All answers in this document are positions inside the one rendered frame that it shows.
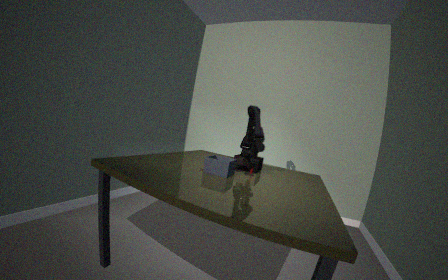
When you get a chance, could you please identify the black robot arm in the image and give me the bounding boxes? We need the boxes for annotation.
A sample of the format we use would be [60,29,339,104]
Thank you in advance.
[240,106,265,157]

